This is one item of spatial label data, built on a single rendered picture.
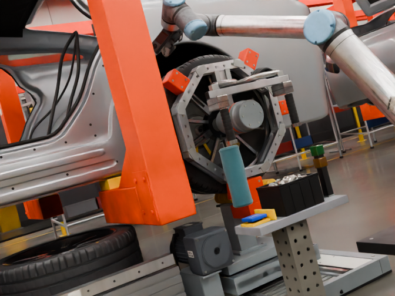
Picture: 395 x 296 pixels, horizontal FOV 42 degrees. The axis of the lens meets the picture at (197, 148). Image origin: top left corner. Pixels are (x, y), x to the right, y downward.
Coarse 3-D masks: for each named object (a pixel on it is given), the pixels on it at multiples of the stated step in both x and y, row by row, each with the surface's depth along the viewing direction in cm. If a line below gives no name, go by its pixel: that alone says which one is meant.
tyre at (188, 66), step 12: (192, 60) 238; (204, 60) 240; (216, 60) 243; (180, 72) 234; (168, 96) 230; (192, 168) 231; (192, 180) 231; (204, 180) 233; (216, 180) 236; (192, 192) 251; (204, 192) 244; (216, 192) 237
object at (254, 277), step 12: (264, 264) 242; (276, 264) 239; (228, 276) 234; (240, 276) 229; (252, 276) 232; (264, 276) 235; (276, 276) 238; (228, 288) 233; (240, 288) 228; (252, 288) 231
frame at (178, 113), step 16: (208, 64) 231; (224, 64) 236; (240, 64) 239; (192, 80) 227; (256, 80) 243; (272, 96) 246; (176, 112) 222; (272, 112) 247; (176, 128) 226; (272, 128) 249; (192, 144) 223; (272, 144) 243; (192, 160) 224; (208, 160) 226; (272, 160) 242; (224, 176) 228
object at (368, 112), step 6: (336, 0) 642; (342, 0) 634; (348, 0) 639; (336, 6) 644; (342, 6) 636; (348, 6) 638; (342, 12) 639; (348, 12) 636; (354, 12) 642; (348, 18) 635; (354, 18) 641; (354, 24) 639; (360, 108) 649; (366, 108) 641; (372, 108) 633; (366, 114) 643; (372, 114) 635; (378, 114) 627
